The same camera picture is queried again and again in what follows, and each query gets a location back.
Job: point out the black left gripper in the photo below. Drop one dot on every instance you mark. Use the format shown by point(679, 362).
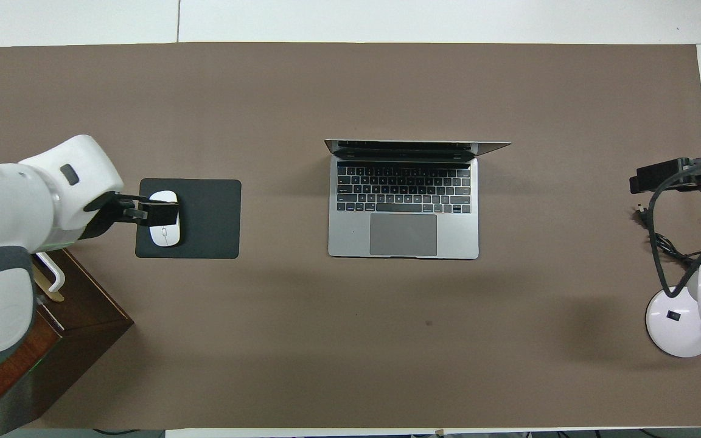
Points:
point(104, 210)

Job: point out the white desk lamp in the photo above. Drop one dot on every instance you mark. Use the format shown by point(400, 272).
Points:
point(673, 328)

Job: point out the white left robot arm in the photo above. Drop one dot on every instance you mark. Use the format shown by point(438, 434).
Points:
point(10, 207)

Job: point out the white computer mouse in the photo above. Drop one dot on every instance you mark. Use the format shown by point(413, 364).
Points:
point(165, 237)

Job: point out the silver laptop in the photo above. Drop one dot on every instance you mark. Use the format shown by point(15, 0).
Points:
point(402, 234)

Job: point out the black mouse pad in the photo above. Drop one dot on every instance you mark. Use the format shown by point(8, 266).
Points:
point(210, 219)

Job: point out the brown table mat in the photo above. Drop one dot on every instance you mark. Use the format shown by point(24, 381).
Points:
point(326, 340)

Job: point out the dark wooden box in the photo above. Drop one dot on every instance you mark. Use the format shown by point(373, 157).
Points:
point(76, 322)

